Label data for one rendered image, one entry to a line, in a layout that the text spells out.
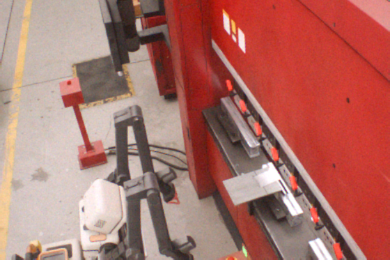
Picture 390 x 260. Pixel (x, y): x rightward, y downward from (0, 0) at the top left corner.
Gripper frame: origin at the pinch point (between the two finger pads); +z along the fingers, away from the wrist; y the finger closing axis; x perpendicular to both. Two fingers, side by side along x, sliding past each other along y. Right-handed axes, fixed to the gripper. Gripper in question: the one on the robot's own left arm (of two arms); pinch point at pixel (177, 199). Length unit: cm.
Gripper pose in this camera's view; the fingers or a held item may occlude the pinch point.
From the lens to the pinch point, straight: 258.6
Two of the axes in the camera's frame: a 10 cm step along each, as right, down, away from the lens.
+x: -8.3, 5.3, 1.9
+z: 5.2, 5.9, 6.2
